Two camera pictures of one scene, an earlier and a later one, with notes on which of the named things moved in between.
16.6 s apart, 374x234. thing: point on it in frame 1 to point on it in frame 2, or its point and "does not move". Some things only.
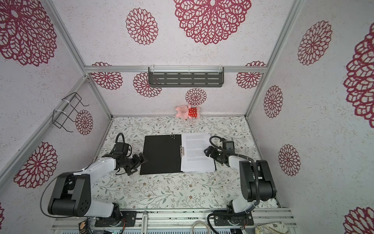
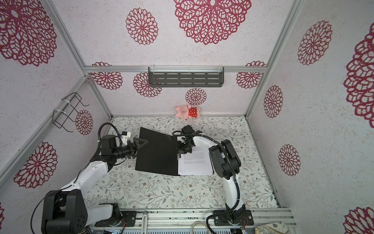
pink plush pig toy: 184,112 does not move
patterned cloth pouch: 277,227 does not move
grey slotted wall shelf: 185,76 does not move
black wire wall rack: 60,117 does not move
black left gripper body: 130,163 to 125,151
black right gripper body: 218,156 to 183,147
